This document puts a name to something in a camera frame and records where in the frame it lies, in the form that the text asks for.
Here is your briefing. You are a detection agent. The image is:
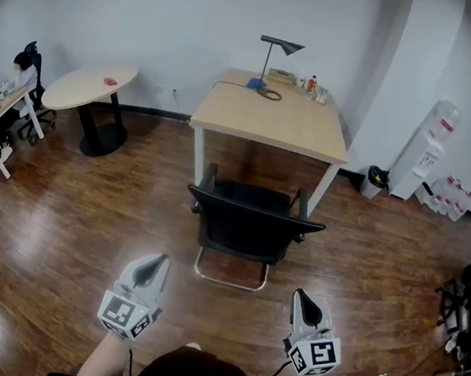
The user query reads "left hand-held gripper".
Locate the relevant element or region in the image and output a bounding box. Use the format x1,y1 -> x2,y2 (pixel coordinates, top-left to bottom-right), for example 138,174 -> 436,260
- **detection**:
94,246 -> 173,345

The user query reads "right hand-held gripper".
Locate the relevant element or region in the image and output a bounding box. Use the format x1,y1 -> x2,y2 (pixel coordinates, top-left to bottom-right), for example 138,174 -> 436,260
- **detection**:
277,286 -> 351,376

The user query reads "black mesh chair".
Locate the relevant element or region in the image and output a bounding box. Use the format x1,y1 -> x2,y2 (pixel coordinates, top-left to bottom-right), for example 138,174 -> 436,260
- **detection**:
174,159 -> 333,301

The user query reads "person's left forearm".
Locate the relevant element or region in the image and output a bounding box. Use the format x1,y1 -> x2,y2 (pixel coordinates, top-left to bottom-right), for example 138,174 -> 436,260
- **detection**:
77,328 -> 133,376

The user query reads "grey trash bin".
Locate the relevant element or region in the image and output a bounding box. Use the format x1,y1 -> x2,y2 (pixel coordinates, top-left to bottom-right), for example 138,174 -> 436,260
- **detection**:
358,164 -> 391,203

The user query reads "row of water jugs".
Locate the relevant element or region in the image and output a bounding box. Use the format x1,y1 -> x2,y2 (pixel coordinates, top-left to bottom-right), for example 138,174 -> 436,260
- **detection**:
414,171 -> 471,224

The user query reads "white water dispenser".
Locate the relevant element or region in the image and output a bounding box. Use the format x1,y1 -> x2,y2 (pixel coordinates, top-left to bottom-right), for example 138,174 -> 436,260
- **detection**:
385,128 -> 448,206

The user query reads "round wooden side table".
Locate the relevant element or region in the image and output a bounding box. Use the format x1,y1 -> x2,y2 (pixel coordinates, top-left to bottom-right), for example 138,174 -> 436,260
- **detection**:
35,53 -> 140,162

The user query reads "wooden desk with white legs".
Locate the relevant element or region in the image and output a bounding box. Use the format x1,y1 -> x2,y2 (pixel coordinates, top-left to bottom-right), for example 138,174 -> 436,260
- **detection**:
178,63 -> 359,223

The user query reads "white printed card holder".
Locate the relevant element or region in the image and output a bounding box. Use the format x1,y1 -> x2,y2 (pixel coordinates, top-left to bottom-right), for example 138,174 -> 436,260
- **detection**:
313,85 -> 330,107

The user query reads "large clear dispenser bottle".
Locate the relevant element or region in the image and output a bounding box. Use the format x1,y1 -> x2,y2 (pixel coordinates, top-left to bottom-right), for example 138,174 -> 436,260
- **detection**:
422,96 -> 463,148

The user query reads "wooden tissue box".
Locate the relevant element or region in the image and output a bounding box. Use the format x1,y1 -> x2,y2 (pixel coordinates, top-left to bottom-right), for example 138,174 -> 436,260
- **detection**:
266,67 -> 296,86

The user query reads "black desk lamp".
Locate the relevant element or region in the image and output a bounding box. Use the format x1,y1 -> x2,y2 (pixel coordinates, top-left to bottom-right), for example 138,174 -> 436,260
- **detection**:
252,34 -> 307,104

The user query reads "thin floor cable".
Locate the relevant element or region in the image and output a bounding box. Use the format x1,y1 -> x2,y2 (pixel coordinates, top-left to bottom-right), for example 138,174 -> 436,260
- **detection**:
385,327 -> 458,376

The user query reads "black lamp cable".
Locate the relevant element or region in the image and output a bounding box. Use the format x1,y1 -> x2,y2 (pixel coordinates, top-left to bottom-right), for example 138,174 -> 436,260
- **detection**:
210,78 -> 254,98

